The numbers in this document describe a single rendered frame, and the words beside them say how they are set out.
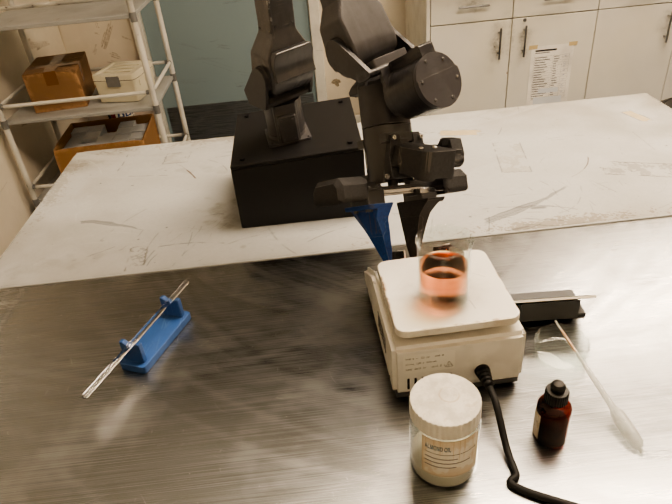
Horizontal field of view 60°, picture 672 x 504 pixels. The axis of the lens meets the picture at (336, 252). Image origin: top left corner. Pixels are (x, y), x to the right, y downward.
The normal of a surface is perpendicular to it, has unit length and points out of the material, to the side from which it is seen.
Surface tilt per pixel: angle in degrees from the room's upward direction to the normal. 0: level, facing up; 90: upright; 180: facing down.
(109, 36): 90
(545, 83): 89
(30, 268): 0
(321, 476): 0
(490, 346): 90
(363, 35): 56
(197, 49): 90
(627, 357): 0
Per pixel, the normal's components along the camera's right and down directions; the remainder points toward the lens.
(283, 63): 0.62, 0.60
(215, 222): -0.07, -0.84
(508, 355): 0.11, 0.54
